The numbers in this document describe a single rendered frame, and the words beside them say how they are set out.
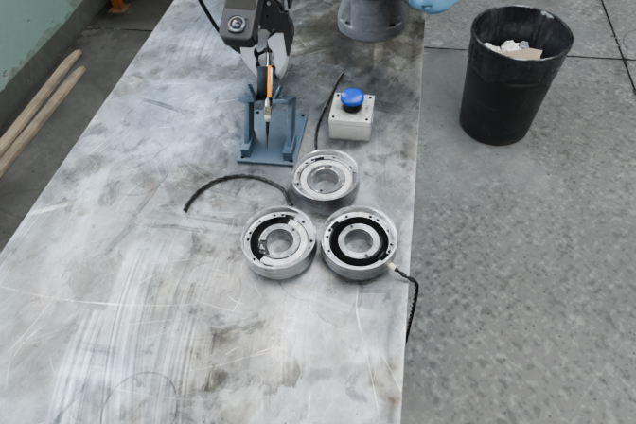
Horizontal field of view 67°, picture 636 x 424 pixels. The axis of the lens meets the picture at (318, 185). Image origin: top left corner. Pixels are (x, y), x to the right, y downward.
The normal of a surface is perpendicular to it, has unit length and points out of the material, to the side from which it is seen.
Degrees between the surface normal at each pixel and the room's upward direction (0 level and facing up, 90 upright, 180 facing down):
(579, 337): 0
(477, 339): 0
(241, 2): 29
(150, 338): 0
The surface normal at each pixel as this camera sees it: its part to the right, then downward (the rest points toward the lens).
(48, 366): -0.05, -0.64
